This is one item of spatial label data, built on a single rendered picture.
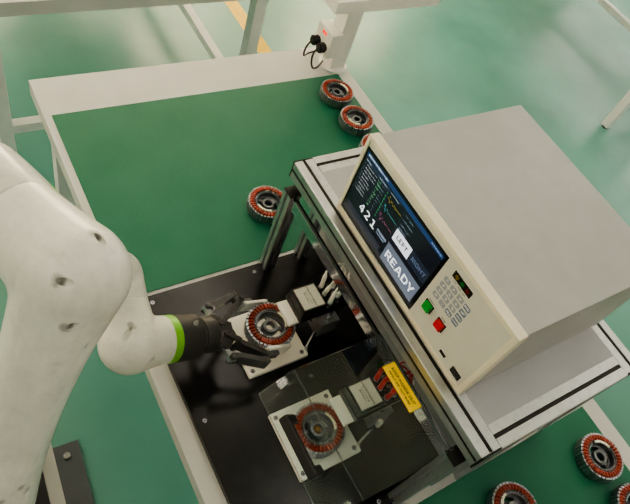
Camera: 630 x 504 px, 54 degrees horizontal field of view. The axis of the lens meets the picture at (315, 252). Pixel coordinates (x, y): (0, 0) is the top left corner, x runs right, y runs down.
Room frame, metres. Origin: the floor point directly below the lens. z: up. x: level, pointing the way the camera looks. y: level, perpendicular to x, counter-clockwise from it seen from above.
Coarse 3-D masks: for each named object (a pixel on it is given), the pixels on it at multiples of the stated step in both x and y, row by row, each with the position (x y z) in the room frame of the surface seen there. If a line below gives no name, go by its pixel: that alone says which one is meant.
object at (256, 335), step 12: (252, 312) 0.71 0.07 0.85; (264, 312) 0.72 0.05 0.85; (276, 312) 0.74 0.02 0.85; (252, 324) 0.68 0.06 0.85; (264, 324) 0.70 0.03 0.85; (276, 324) 0.71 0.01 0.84; (252, 336) 0.66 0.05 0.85; (264, 336) 0.67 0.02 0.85; (276, 336) 0.68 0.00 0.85; (288, 336) 0.69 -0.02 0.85; (264, 348) 0.65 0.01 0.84
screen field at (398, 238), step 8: (400, 232) 0.75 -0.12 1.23; (400, 240) 0.75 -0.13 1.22; (400, 248) 0.74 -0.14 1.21; (408, 248) 0.73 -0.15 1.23; (408, 256) 0.73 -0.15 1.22; (416, 256) 0.72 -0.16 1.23; (416, 264) 0.71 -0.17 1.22; (416, 272) 0.71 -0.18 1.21; (424, 272) 0.70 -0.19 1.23; (424, 280) 0.69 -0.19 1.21
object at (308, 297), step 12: (300, 288) 0.77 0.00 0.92; (312, 288) 0.79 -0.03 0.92; (324, 288) 0.82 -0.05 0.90; (288, 300) 0.75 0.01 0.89; (300, 300) 0.75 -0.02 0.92; (312, 300) 0.76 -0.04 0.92; (324, 300) 0.77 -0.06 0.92; (336, 300) 0.80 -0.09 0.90; (288, 312) 0.73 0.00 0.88; (300, 312) 0.73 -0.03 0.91; (312, 312) 0.74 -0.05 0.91; (324, 312) 0.76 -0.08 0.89; (288, 324) 0.71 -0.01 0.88
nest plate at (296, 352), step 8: (232, 320) 0.71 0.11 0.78; (240, 320) 0.72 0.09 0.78; (264, 320) 0.75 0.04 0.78; (240, 328) 0.70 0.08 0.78; (272, 328) 0.74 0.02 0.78; (240, 336) 0.68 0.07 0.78; (272, 336) 0.72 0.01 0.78; (296, 336) 0.74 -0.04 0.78; (296, 344) 0.72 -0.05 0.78; (288, 352) 0.70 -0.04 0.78; (296, 352) 0.71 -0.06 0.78; (304, 352) 0.71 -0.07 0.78; (272, 360) 0.66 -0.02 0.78; (280, 360) 0.67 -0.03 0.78; (288, 360) 0.68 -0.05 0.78; (296, 360) 0.69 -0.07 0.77; (248, 368) 0.62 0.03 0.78; (256, 368) 0.63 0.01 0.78; (264, 368) 0.64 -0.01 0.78; (272, 368) 0.64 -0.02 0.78; (248, 376) 0.61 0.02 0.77; (256, 376) 0.61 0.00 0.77
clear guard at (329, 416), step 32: (352, 352) 0.59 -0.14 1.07; (384, 352) 0.62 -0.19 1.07; (288, 384) 0.49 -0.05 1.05; (320, 384) 0.51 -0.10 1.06; (352, 384) 0.53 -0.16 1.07; (384, 384) 0.56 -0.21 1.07; (416, 384) 0.59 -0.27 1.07; (320, 416) 0.45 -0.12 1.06; (352, 416) 0.48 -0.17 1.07; (384, 416) 0.50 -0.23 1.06; (416, 416) 0.53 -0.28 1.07; (288, 448) 0.40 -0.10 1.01; (320, 448) 0.41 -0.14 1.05; (352, 448) 0.42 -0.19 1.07; (384, 448) 0.45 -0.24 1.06; (416, 448) 0.47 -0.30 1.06; (448, 448) 0.50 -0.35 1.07; (320, 480) 0.37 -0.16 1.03; (352, 480) 0.38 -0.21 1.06; (384, 480) 0.40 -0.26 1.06
